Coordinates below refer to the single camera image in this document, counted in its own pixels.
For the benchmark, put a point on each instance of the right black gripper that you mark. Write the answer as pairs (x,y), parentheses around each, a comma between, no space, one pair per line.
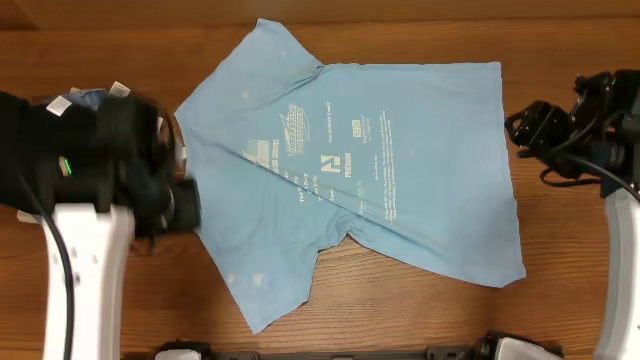
(542,125)

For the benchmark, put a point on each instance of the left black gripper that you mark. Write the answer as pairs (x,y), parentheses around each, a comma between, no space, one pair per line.
(190,215)

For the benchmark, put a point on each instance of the light blue t-shirt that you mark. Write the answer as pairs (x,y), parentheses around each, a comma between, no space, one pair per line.
(291,156)

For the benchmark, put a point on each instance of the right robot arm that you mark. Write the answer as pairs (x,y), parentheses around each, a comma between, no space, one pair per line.
(597,142)

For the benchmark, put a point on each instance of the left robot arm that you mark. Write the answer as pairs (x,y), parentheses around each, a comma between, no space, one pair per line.
(97,178)

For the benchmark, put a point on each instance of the blue denim jeans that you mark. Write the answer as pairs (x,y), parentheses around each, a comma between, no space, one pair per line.
(88,98)

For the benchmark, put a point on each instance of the black folded garment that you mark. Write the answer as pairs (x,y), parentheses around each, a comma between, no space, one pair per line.
(33,137)

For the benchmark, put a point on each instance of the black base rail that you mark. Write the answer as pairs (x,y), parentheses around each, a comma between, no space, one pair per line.
(492,346)

